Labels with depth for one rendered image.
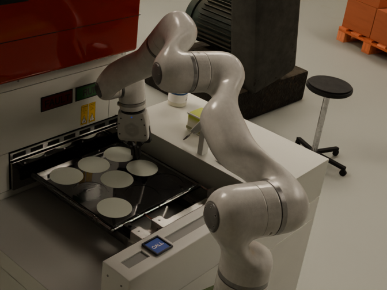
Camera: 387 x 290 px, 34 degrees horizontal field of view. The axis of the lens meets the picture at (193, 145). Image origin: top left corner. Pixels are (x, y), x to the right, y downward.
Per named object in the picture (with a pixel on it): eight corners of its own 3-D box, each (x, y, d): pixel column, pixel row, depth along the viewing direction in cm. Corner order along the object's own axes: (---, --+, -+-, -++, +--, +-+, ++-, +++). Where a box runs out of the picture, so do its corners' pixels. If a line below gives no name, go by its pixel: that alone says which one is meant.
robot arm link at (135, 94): (124, 107, 190) (150, 100, 194) (121, 66, 184) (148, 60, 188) (111, 99, 196) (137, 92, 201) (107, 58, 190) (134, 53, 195)
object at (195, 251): (98, 305, 155) (101, 261, 149) (235, 221, 194) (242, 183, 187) (124, 326, 150) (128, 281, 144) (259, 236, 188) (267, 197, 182)
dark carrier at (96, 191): (36, 175, 190) (36, 173, 190) (120, 142, 214) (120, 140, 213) (112, 228, 171) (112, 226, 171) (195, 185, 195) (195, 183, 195)
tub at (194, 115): (185, 129, 212) (186, 111, 209) (198, 123, 217) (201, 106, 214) (201, 138, 208) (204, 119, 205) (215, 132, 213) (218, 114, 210)
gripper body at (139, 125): (113, 109, 194) (116, 141, 199) (145, 111, 192) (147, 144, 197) (120, 100, 201) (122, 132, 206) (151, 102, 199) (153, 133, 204)
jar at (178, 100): (163, 102, 229) (166, 78, 225) (176, 98, 234) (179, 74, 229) (177, 109, 225) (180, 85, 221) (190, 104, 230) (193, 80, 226)
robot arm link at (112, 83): (132, 68, 164) (98, 108, 190) (183, 55, 172) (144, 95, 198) (119, 37, 165) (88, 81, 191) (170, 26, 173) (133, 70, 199)
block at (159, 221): (150, 228, 176) (151, 219, 174) (158, 223, 178) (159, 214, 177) (171, 241, 171) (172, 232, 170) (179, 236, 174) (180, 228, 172)
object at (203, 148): (187, 148, 201) (192, 111, 194) (195, 145, 203) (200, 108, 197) (201, 156, 197) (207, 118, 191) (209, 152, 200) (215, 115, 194)
